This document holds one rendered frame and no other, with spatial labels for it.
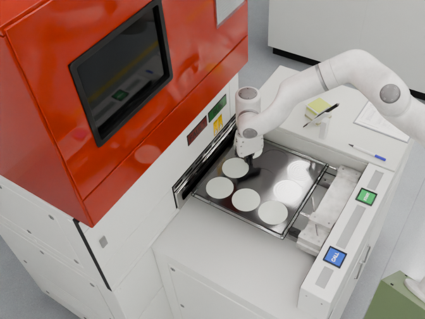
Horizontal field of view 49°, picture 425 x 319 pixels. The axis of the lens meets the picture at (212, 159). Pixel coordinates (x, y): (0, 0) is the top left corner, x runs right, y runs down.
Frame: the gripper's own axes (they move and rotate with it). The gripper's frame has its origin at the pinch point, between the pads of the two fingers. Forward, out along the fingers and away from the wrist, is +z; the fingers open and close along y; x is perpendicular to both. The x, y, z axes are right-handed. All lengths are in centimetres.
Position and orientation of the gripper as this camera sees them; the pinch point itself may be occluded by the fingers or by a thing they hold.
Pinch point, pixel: (248, 158)
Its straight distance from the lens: 173.2
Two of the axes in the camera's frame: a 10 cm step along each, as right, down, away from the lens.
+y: 9.1, -3.5, 2.4
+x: -4.2, -6.6, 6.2
